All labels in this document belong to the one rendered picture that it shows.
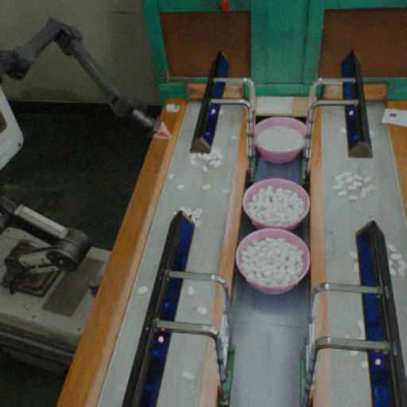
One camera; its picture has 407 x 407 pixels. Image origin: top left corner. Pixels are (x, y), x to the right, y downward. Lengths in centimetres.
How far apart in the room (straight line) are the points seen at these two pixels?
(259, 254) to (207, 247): 20
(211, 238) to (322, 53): 106
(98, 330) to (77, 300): 47
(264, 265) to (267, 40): 111
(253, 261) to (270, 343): 30
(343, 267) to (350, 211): 28
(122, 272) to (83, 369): 37
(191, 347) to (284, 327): 33
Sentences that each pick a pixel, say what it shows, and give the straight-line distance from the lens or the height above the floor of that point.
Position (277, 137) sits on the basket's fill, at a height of 74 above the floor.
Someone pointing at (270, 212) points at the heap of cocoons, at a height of 74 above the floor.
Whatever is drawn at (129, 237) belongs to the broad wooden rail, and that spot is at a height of 76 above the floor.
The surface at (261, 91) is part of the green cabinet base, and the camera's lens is 248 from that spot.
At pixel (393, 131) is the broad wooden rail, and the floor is 76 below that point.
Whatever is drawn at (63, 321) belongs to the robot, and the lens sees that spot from 208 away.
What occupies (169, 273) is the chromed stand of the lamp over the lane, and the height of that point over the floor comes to 112.
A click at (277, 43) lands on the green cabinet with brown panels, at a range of 236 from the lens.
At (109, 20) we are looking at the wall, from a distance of 348.
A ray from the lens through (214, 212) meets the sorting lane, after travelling 193.
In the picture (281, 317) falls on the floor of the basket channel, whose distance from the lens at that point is 171.
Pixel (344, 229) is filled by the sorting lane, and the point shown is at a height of 74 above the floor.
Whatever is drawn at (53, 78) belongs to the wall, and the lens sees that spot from 390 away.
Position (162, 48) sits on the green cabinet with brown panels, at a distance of 244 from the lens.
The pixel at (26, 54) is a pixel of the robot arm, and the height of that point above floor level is 134.
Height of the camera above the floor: 215
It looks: 46 degrees down
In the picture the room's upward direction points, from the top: 7 degrees counter-clockwise
